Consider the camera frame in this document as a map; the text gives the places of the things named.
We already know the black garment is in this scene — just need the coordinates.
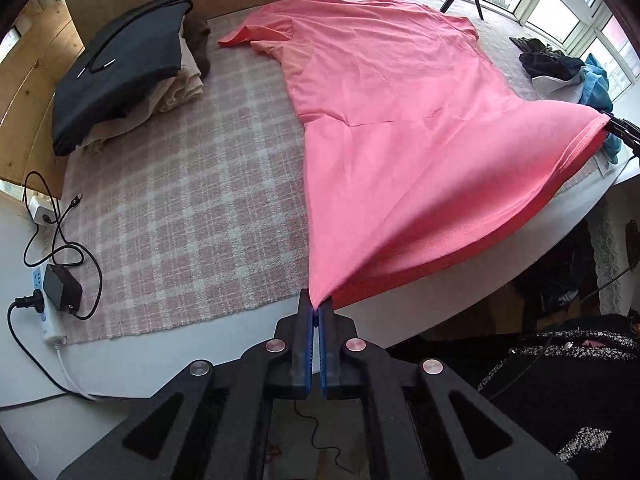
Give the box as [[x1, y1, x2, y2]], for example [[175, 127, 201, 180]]
[[518, 50, 586, 82]]

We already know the black power adapter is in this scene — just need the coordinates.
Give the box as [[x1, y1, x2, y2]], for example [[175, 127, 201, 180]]
[[43, 264, 83, 313]]

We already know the white power strip cable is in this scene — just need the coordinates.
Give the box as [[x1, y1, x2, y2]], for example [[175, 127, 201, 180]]
[[55, 342, 96, 401]]

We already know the white lace cloth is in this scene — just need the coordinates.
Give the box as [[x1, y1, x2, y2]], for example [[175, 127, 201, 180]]
[[587, 195, 640, 316]]

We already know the grey garment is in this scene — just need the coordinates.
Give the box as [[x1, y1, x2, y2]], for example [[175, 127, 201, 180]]
[[509, 36, 566, 58]]

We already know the person's black tweed jacket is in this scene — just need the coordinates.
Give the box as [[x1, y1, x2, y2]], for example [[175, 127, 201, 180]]
[[390, 310, 640, 480]]

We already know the white wall charger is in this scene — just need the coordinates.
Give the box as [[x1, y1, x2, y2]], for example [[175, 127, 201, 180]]
[[27, 195, 62, 226]]

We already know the pink plaid blanket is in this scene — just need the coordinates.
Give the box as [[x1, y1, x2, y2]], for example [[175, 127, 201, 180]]
[[60, 0, 608, 346]]

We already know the blue garment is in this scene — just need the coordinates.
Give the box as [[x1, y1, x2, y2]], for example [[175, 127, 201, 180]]
[[580, 54, 623, 163]]

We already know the black charging cable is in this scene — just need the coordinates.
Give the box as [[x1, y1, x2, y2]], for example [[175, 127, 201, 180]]
[[22, 171, 103, 318]]

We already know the white power strip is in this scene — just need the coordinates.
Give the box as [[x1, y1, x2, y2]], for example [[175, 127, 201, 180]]
[[31, 266, 68, 346]]

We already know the black plug with cable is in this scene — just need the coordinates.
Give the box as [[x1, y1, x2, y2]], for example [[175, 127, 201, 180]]
[[7, 296, 98, 402]]

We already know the white garment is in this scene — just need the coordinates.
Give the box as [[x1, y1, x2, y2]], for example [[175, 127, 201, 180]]
[[531, 74, 586, 102]]

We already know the wooden slat panel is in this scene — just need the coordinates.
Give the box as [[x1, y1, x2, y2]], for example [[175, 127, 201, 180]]
[[0, 0, 86, 201]]

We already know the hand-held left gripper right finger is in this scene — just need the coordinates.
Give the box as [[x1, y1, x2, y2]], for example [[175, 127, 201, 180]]
[[318, 296, 578, 480]]

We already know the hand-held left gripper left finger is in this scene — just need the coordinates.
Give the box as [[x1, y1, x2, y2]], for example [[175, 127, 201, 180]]
[[57, 287, 321, 480]]

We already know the brown folded garment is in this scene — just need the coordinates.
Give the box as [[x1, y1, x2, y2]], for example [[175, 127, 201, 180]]
[[180, 11, 212, 78]]

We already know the pink t-shirt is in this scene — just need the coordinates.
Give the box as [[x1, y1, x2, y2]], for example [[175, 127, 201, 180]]
[[217, 0, 612, 311]]

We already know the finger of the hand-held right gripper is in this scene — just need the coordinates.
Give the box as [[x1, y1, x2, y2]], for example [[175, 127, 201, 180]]
[[605, 114, 640, 153]]

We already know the beige folded garment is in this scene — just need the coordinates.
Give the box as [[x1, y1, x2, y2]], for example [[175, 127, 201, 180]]
[[75, 35, 205, 157]]

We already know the stack of folded clothes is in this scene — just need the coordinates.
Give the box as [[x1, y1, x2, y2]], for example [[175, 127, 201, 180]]
[[51, 0, 194, 157]]

